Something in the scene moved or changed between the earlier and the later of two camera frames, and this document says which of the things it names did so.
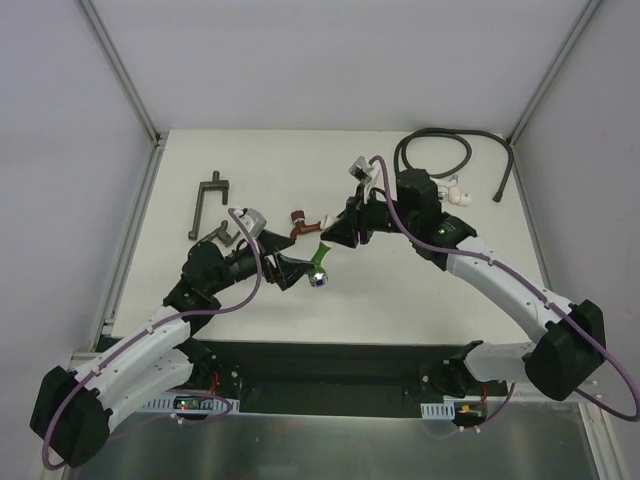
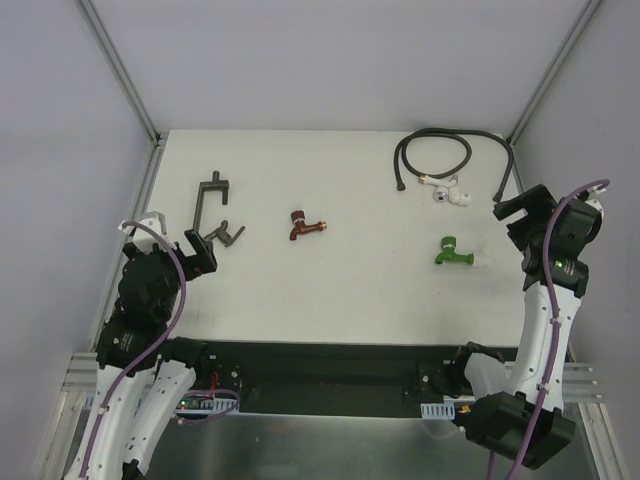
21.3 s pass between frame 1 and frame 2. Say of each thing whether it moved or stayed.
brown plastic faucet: stayed
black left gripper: moved
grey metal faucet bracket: stayed
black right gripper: moved
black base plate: stayed
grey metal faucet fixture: stayed
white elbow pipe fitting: moved
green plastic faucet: moved
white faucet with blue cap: stayed
